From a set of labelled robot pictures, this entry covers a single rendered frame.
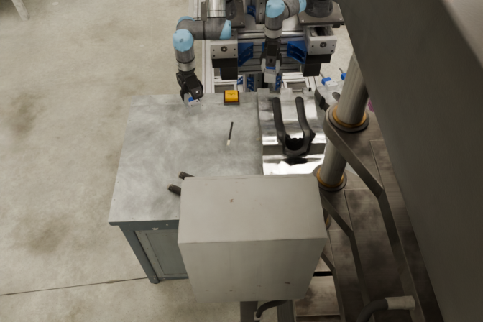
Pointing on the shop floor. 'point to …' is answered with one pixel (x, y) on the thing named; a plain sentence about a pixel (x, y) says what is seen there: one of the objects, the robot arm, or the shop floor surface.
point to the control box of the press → (251, 238)
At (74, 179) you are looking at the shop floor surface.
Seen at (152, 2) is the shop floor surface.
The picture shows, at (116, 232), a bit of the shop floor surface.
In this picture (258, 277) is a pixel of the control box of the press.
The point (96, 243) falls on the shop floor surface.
